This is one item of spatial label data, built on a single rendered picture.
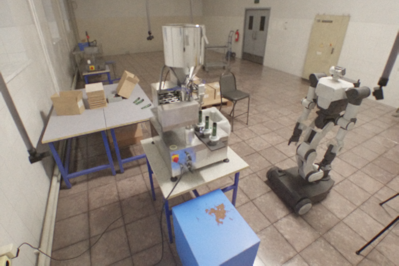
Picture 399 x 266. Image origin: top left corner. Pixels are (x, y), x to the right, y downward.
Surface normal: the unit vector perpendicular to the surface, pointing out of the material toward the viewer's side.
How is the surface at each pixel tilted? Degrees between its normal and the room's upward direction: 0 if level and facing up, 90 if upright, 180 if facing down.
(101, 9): 90
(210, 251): 0
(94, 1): 90
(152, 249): 0
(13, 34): 90
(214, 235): 0
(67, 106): 90
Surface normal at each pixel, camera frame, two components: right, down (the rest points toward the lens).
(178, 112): 0.45, 0.41
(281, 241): 0.00, -0.89
